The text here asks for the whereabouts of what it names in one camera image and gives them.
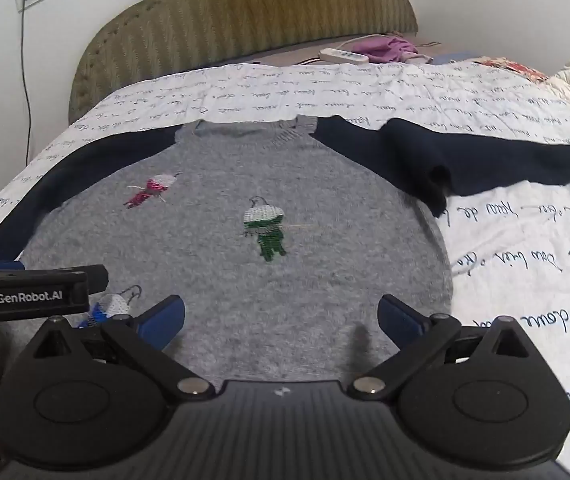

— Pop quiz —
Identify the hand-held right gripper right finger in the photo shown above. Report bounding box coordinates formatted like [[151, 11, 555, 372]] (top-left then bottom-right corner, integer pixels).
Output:
[[347, 294, 542, 404]]

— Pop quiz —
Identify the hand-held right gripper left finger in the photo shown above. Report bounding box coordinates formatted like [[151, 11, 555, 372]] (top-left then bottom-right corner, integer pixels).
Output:
[[32, 295, 217, 404]]

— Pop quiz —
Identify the grey sweater with navy sleeves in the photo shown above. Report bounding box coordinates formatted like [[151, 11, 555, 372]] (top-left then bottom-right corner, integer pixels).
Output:
[[0, 115, 570, 386]]

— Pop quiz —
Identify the white script-printed blanket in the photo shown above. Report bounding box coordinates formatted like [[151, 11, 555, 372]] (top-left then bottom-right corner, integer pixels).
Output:
[[0, 57, 570, 480]]

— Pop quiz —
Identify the white remote control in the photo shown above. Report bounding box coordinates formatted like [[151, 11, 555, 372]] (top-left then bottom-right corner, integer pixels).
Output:
[[318, 47, 370, 65]]

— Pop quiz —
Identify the purple cloth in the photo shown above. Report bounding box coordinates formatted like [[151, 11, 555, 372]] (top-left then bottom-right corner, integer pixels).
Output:
[[352, 34, 434, 65]]

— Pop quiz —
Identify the floral cloth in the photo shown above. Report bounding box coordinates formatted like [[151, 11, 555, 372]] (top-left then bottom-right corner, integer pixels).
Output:
[[474, 57, 549, 84]]

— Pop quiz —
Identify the pinkish bed sheet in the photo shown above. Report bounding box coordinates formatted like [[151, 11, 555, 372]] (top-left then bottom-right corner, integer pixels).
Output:
[[252, 39, 472, 67]]

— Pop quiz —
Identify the olive padded headboard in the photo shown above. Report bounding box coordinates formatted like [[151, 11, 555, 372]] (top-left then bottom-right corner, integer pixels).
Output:
[[68, 0, 419, 124]]

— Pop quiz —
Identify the black power cable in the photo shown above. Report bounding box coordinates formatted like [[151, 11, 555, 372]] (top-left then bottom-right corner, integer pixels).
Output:
[[18, 0, 34, 162]]

